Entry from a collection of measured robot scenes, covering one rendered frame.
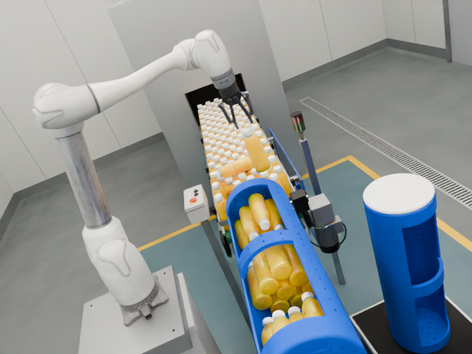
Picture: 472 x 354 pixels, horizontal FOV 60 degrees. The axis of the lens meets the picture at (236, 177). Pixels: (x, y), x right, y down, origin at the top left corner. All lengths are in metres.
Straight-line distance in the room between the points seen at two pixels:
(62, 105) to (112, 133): 4.82
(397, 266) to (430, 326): 0.61
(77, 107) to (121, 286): 0.63
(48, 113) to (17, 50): 4.70
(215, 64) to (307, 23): 4.94
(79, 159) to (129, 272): 0.44
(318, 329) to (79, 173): 0.98
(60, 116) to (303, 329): 0.93
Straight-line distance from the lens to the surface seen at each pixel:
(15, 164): 6.49
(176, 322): 1.53
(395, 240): 1.81
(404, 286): 2.00
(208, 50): 1.53
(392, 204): 1.76
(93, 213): 1.64
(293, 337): 1.12
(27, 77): 6.09
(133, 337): 1.58
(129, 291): 1.56
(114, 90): 1.41
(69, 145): 1.55
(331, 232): 2.26
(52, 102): 1.37
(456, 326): 2.47
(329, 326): 1.14
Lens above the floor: 2.10
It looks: 28 degrees down
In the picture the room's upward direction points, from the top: 21 degrees counter-clockwise
